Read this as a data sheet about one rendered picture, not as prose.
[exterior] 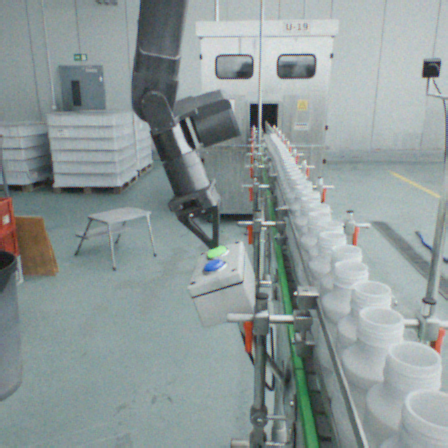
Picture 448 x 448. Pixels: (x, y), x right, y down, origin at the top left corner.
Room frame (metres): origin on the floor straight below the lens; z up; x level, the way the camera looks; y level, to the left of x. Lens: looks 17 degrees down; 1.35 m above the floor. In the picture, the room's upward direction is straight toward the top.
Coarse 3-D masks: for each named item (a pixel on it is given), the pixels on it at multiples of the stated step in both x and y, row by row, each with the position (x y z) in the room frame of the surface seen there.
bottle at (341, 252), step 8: (336, 248) 0.53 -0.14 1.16; (344, 248) 0.53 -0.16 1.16; (352, 248) 0.53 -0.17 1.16; (360, 248) 0.52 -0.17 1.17; (336, 256) 0.51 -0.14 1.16; (344, 256) 0.50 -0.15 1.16; (352, 256) 0.50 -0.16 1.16; (360, 256) 0.51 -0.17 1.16; (328, 272) 0.53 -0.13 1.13; (328, 280) 0.51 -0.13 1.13; (320, 288) 0.52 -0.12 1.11; (328, 288) 0.50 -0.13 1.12; (320, 296) 0.52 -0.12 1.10
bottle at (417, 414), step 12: (408, 396) 0.23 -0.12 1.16; (420, 396) 0.24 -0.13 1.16; (432, 396) 0.24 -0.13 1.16; (444, 396) 0.24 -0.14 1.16; (408, 408) 0.22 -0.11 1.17; (420, 408) 0.24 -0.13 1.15; (432, 408) 0.24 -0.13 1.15; (444, 408) 0.23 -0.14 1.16; (408, 420) 0.22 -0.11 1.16; (420, 420) 0.21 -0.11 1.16; (432, 420) 0.24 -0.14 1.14; (444, 420) 0.23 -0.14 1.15; (408, 432) 0.22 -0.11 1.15; (420, 432) 0.21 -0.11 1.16; (432, 432) 0.21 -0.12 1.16; (444, 432) 0.21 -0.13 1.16; (384, 444) 0.24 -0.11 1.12; (396, 444) 0.23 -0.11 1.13; (408, 444) 0.22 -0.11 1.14; (420, 444) 0.21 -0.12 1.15; (432, 444) 0.21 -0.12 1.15; (444, 444) 0.21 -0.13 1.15
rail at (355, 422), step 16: (304, 256) 0.63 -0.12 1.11; (320, 304) 0.47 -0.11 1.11; (320, 320) 0.44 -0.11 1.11; (336, 352) 0.37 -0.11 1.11; (320, 368) 0.44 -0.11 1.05; (336, 368) 0.35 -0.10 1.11; (320, 384) 0.42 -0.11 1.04; (352, 400) 0.30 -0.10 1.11; (352, 416) 0.28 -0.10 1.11; (336, 432) 0.34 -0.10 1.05
